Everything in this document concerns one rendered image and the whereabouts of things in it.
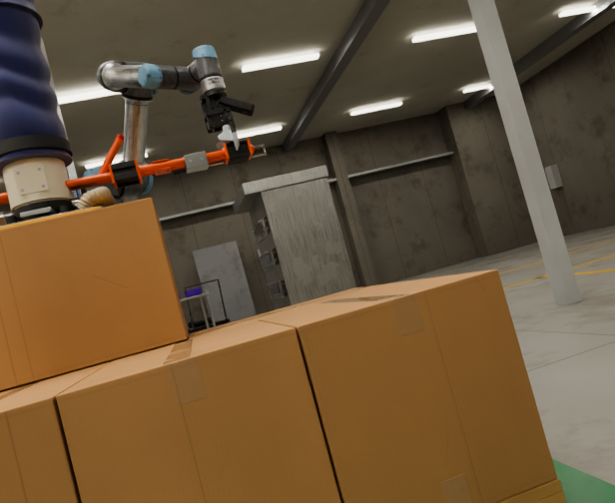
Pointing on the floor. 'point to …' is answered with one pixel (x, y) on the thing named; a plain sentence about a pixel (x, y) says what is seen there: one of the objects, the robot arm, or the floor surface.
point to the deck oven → (297, 236)
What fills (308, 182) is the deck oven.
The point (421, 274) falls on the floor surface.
